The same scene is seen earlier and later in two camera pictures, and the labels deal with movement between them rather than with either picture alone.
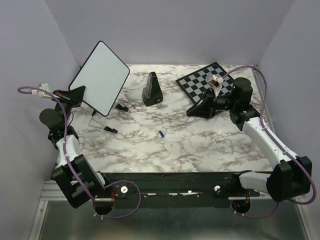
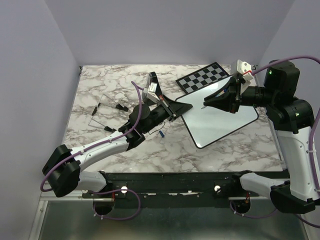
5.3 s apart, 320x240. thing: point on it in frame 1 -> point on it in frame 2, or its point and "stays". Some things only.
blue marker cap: [162, 135] stays
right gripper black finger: [202, 110] -> [224, 104]
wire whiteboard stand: [106, 128] stays
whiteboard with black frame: [103, 75] -> [207, 126]
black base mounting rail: [176, 189] stays
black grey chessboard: [194, 85] stays
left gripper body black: [67, 104] -> [160, 113]
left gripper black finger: [76, 95] -> [175, 108]
